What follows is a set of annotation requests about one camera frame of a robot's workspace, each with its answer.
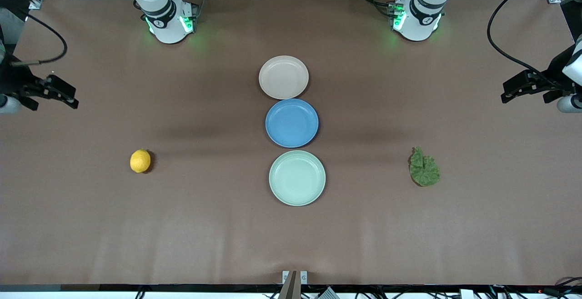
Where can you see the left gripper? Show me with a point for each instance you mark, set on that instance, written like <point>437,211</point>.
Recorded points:
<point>555,69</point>

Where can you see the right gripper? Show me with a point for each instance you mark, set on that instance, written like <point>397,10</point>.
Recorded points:
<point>13,77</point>

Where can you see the yellow lemon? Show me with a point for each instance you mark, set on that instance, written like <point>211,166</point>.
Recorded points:
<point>140,161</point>

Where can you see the green lettuce leaf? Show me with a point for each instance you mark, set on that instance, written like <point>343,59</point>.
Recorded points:
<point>425,171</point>

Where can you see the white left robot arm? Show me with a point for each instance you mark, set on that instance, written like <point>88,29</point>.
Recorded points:
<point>418,22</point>

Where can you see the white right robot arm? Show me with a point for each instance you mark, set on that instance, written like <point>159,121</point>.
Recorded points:
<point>168,22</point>

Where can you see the beige plate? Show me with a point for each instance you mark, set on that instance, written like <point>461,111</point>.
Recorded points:
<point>284,78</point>

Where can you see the blue plate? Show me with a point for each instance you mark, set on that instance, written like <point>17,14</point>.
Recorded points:
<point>291,124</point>

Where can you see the pale green plate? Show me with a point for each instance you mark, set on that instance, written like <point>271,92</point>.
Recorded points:
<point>295,178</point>

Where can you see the grey ribbed box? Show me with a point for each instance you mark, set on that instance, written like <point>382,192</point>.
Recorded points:
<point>327,294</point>

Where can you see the small metal table bracket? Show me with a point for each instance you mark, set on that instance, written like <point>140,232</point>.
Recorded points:
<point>303,277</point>

